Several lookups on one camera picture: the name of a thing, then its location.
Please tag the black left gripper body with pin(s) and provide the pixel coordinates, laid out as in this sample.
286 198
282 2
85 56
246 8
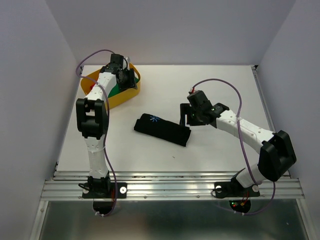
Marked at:
128 81

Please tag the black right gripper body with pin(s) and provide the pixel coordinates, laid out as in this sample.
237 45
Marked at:
193 118

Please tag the black t-shirt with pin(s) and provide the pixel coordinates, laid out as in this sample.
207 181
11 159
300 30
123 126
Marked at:
157 127

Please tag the yellow plastic basket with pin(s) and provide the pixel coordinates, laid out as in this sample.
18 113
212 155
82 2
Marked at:
115 100

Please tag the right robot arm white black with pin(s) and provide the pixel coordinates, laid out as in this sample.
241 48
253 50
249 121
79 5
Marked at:
275 149

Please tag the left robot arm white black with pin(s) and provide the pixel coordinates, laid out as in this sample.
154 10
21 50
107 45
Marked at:
115 83

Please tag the green rolled t-shirt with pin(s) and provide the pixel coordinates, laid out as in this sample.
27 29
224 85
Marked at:
131 91

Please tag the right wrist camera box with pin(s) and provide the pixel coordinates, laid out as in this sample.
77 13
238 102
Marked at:
199 101

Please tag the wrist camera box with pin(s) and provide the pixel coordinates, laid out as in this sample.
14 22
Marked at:
199 101
117 61

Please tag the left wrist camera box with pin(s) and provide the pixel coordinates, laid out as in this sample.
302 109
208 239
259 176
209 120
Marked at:
117 61

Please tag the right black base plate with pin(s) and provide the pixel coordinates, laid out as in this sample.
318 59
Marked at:
228 189

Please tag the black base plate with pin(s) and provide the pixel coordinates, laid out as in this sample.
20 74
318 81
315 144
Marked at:
122 188
228 189

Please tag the aluminium rail frame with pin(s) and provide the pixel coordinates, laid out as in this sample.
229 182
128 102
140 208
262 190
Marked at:
169 187

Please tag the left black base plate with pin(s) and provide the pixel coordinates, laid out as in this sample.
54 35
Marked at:
122 188

